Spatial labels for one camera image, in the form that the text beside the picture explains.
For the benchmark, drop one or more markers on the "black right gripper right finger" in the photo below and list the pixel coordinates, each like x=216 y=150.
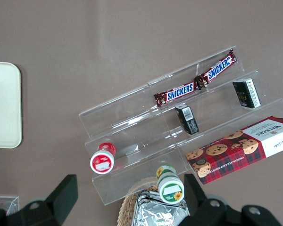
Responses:
x=202 y=209

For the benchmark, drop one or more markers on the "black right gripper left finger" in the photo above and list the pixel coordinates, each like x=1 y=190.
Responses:
x=59 y=200

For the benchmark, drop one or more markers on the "foil-wrapped sandwich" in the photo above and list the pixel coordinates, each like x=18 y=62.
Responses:
x=155 y=212

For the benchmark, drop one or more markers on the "woven wicker basket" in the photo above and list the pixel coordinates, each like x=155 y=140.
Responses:
x=127 y=207

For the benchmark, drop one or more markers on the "cream plastic tray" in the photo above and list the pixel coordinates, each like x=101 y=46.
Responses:
x=4 y=106

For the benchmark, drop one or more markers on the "green-lidded sunflower small bottle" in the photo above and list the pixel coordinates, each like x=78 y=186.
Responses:
x=170 y=188

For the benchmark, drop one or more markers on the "clear plastic box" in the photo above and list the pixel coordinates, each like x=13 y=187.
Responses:
x=4 y=204

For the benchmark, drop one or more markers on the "red-lidded small bottle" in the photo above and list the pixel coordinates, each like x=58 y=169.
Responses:
x=103 y=160

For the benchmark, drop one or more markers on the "red tartan Walkers cookie box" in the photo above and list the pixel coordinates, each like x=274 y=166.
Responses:
x=240 y=148

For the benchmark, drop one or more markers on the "small black box with barcode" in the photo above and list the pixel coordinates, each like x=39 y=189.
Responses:
x=187 y=120

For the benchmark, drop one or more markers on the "clear acrylic stepped display stand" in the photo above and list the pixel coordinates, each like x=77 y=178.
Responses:
x=132 y=122
x=217 y=103

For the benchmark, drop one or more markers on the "Snickers chocolate bar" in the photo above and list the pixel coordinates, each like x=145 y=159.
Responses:
x=218 y=68
x=177 y=93

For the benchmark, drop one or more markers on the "small black box white side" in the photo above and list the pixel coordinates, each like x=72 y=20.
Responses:
x=247 y=93

